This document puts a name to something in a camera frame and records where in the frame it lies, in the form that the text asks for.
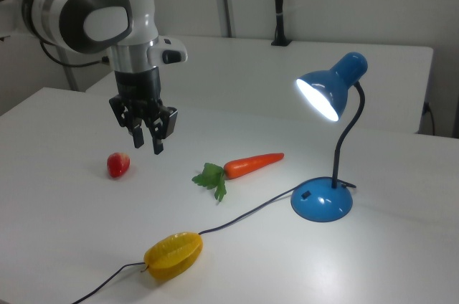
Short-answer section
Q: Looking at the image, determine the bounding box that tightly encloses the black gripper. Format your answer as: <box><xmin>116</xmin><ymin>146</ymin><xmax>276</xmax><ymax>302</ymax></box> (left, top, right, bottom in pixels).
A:
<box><xmin>108</xmin><ymin>66</ymin><xmax>179</xmax><ymax>156</ymax></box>

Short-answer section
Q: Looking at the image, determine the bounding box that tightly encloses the blue desk lamp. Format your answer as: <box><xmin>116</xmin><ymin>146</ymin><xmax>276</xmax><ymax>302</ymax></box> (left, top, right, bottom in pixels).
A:
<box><xmin>290</xmin><ymin>52</ymin><xmax>369</xmax><ymax>223</ymax></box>

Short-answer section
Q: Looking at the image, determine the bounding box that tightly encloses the red plastic strawberry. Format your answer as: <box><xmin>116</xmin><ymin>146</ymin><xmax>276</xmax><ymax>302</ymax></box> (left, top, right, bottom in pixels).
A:
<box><xmin>106</xmin><ymin>151</ymin><xmax>131</xmax><ymax>179</ymax></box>

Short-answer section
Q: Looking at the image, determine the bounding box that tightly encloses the orange plastic carrot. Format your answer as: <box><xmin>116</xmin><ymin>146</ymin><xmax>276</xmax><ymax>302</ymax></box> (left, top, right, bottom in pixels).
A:
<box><xmin>191</xmin><ymin>152</ymin><xmax>285</xmax><ymax>204</ymax></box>

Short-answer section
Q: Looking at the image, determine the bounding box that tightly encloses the white background table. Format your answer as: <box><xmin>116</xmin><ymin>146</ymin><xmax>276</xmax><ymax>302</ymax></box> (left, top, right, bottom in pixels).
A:
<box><xmin>85</xmin><ymin>34</ymin><xmax>435</xmax><ymax>135</ymax></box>

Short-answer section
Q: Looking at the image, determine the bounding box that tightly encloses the yellow plastic starfruit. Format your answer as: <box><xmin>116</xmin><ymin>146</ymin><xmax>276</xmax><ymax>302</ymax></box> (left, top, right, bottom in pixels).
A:
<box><xmin>140</xmin><ymin>231</ymin><xmax>204</xmax><ymax>281</ymax></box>

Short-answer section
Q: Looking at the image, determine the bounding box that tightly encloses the black pole with clamp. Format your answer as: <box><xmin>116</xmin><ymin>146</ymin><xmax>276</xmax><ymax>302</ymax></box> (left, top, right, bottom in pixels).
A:
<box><xmin>270</xmin><ymin>0</ymin><xmax>293</xmax><ymax>47</ymax></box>

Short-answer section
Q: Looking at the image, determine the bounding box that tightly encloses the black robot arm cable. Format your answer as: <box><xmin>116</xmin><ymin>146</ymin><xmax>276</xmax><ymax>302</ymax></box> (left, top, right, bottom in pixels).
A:
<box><xmin>38</xmin><ymin>39</ymin><xmax>110</xmax><ymax>68</ymax></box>

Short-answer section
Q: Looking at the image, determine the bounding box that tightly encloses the dark lamp power cable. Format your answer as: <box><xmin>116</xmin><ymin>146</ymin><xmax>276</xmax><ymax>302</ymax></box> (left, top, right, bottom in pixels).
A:
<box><xmin>70</xmin><ymin>181</ymin><xmax>358</xmax><ymax>304</ymax></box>

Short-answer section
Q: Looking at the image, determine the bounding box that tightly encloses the black wall cable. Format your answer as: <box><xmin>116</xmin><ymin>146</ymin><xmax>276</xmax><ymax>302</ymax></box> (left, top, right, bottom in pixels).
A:
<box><xmin>422</xmin><ymin>101</ymin><xmax>437</xmax><ymax>136</ymax></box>

